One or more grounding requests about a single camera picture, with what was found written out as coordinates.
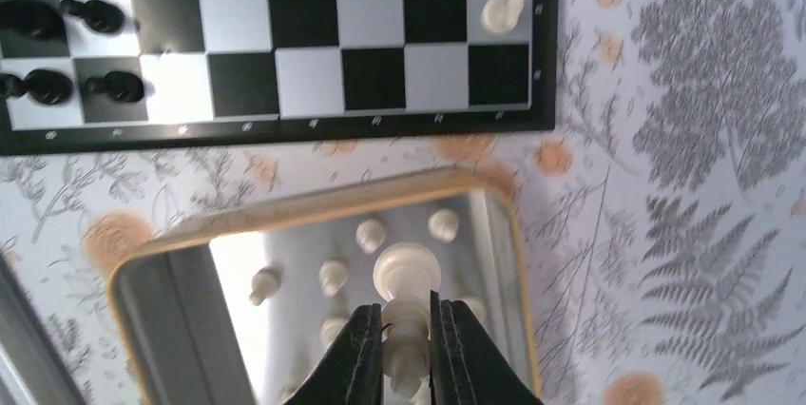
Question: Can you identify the floral table mat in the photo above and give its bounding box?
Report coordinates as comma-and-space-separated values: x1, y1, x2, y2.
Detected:
1, 0, 805, 404

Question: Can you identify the black white chess board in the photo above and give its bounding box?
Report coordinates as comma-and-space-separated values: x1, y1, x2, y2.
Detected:
1, 0, 559, 156

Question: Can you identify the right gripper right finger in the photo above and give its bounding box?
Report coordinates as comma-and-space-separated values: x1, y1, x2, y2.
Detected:
430, 291, 541, 405

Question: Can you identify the white pawn on board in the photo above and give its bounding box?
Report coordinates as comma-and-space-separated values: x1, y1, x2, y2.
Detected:
480, 0, 526, 35

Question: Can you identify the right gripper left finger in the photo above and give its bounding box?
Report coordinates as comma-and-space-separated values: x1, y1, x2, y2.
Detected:
286, 303, 383, 405

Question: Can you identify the white chess piece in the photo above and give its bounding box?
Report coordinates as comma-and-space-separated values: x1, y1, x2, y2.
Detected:
373, 242, 441, 399

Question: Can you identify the yellow metal tin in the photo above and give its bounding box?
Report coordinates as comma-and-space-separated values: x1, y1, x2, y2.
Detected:
109, 168, 540, 404

